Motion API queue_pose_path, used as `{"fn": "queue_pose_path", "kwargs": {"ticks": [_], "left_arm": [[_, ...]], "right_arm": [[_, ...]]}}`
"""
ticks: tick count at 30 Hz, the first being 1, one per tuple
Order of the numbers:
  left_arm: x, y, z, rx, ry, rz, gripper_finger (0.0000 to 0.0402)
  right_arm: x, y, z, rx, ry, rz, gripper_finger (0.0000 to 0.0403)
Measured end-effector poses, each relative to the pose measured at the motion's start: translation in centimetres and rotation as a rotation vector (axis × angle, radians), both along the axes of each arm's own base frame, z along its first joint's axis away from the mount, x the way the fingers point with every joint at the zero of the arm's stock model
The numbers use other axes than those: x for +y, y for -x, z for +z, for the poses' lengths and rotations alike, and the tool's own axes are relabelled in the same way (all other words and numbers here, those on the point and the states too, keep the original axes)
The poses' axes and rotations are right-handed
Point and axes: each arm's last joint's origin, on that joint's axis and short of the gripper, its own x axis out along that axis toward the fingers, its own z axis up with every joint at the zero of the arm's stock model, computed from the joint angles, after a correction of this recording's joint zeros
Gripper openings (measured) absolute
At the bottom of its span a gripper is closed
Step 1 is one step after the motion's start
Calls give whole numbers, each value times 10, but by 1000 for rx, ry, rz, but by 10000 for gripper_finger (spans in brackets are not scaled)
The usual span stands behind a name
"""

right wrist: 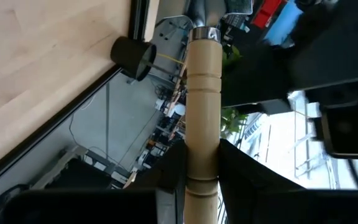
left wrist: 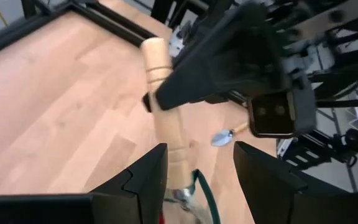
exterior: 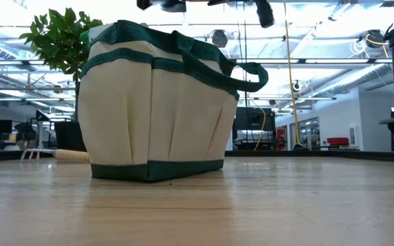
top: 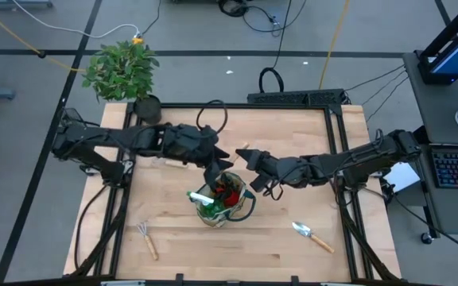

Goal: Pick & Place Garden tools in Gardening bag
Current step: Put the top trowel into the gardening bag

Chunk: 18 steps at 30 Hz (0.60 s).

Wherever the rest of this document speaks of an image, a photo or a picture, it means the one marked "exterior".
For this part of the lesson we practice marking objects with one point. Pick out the black office equipment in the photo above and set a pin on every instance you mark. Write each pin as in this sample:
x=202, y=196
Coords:
x=24, y=130

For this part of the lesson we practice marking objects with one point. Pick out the red upright equipment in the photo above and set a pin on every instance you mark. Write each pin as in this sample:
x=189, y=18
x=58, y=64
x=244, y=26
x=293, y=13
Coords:
x=280, y=136

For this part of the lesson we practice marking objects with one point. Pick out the black aluminium table frame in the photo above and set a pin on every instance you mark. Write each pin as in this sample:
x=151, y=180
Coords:
x=320, y=154

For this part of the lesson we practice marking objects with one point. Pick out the beige green gardening bag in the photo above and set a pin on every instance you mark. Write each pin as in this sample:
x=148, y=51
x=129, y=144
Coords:
x=132, y=119

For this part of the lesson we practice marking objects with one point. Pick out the long ceiling light strip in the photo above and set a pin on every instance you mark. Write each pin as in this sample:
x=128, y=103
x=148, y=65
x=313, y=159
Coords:
x=12, y=99
x=320, y=61
x=303, y=98
x=5, y=63

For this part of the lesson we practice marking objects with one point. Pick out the green potted plant black pot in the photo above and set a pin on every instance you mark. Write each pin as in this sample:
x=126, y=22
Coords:
x=56, y=41

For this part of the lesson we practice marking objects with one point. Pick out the green spray bottle white nozzle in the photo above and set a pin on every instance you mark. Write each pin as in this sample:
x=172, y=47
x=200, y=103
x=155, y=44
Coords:
x=85, y=37

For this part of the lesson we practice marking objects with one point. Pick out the black workstation screen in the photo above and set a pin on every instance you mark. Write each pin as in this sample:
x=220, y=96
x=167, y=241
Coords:
x=251, y=118

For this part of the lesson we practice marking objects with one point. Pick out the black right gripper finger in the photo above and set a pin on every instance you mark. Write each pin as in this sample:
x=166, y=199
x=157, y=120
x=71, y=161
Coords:
x=265, y=13

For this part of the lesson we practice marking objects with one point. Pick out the red box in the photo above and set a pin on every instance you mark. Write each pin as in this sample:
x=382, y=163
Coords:
x=337, y=141

